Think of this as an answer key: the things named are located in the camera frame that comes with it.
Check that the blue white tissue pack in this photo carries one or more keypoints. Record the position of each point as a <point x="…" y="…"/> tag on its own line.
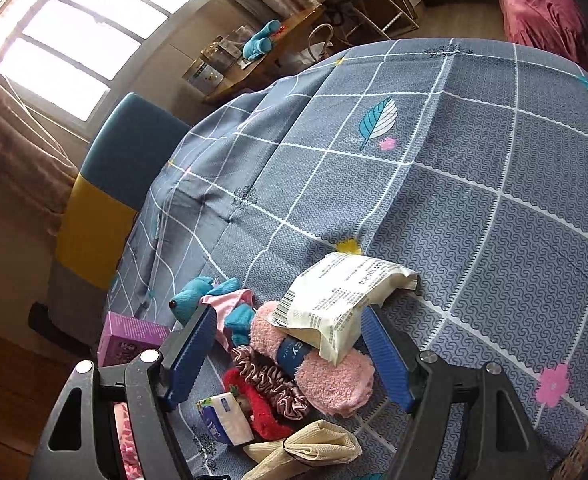
<point x="223" y="417"/>

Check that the teal plush toy pink dress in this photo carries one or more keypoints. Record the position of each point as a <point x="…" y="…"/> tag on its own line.
<point x="193" y="292"/>

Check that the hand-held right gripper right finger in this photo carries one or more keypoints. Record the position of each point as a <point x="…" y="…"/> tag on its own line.
<point x="384" y="355"/>

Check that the wooden desk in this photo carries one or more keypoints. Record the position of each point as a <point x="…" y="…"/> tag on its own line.
<point x="274" y="60"/>

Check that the purple cardboard box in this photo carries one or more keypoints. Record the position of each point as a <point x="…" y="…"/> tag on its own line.
<point x="128" y="335"/>

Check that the pink bedspread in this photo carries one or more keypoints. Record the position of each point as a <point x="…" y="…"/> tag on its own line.
<point x="549" y="10"/>

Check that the grey checked bed sheet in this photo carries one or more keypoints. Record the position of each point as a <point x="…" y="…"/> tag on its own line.
<point x="424" y="210"/>

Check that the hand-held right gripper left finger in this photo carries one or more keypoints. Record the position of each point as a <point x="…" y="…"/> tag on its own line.
<point x="193" y="352"/>

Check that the red fluffy plush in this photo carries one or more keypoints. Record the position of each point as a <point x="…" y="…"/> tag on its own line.
<point x="264" y="417"/>

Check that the clear plastic boxes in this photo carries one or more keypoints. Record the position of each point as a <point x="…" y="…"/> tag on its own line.
<point x="223" y="50"/>

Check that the pink brown satin scrunchie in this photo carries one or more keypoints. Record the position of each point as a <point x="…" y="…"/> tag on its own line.
<point x="269" y="375"/>

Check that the window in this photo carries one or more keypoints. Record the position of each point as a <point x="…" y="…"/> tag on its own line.
<point x="98" y="35"/>

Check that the beige cloth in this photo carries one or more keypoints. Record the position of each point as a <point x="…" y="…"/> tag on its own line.
<point x="319" y="442"/>

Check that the pink rolled towel blue band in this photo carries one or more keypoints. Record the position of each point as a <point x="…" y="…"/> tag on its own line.
<point x="334" y="382"/>

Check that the pink spotted giraffe plush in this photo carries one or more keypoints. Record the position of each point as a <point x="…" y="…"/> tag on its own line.
<point x="126" y="440"/>

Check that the blue yellow grey headboard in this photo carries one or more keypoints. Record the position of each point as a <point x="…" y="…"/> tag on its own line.
<point x="123" y="150"/>

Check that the white printed soft packet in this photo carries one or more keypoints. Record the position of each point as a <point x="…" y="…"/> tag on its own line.
<point x="334" y="300"/>

